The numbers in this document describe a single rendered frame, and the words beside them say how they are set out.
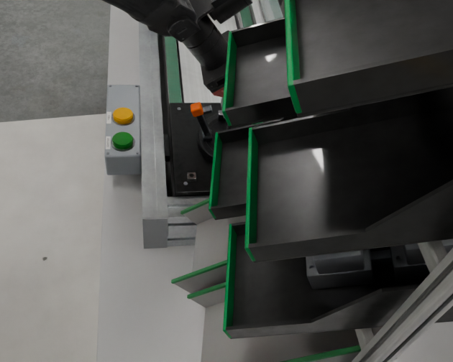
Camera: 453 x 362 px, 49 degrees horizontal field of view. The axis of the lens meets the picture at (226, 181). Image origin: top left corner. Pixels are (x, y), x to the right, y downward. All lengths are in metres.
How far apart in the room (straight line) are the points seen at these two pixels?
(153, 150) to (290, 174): 0.58
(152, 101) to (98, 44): 1.79
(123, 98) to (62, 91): 1.51
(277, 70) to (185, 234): 0.49
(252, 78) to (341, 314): 0.25
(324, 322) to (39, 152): 0.80
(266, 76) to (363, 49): 0.23
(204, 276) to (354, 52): 0.49
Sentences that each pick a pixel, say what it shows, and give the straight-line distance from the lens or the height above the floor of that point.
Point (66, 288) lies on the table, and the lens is 0.94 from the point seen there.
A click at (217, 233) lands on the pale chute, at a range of 0.80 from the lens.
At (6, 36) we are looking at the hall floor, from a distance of 2.99.
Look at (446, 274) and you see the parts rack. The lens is 0.39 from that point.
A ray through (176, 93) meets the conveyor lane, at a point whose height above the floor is 0.95.
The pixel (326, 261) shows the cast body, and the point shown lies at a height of 1.29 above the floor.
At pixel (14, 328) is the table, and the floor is 0.86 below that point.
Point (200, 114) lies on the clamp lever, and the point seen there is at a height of 1.06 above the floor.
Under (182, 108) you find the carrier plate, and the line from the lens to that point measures 1.06.
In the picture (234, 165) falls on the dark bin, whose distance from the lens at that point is 0.65.
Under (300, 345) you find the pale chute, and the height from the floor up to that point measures 1.11.
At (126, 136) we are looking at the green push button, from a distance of 0.99.
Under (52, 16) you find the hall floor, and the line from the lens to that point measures 3.11.
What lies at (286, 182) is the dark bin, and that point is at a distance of 0.43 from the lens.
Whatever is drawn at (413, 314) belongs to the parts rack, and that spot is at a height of 1.34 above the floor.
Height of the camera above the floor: 1.69
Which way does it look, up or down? 51 degrees down
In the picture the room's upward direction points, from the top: 10 degrees clockwise
